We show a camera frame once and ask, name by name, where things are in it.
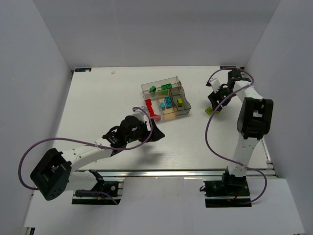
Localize lime square lego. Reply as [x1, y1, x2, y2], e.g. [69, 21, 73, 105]
[205, 107, 214, 115]

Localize red curved lego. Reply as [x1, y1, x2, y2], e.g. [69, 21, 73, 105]
[149, 109, 159, 118]

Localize cyan small lego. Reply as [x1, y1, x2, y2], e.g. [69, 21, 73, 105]
[160, 102, 165, 110]

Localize cyan long lego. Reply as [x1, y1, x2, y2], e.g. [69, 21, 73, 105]
[164, 96, 173, 108]

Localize small green number lego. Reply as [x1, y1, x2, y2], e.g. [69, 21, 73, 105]
[149, 86, 157, 93]

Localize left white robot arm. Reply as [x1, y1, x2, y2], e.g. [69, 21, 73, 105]
[30, 116, 165, 201]

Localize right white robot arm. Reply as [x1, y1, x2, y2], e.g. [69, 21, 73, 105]
[205, 67, 273, 185]

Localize amber transparent container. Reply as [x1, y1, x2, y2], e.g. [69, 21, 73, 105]
[157, 89, 176, 120]

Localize grey smoky container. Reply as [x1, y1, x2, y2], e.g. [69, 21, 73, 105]
[170, 87, 191, 117]

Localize long clear smoky container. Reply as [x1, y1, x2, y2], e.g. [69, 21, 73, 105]
[141, 76, 181, 100]

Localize left blue table label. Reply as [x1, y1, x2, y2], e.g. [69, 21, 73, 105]
[74, 68, 91, 72]

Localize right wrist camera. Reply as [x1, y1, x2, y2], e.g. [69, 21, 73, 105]
[206, 78, 221, 93]

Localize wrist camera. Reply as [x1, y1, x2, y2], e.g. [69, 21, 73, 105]
[206, 78, 221, 93]
[132, 106, 147, 122]

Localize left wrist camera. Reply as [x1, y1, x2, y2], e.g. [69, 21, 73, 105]
[132, 106, 147, 122]

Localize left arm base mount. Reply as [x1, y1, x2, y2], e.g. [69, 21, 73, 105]
[72, 170, 123, 205]

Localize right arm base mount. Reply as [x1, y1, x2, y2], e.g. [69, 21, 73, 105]
[199, 167, 252, 208]

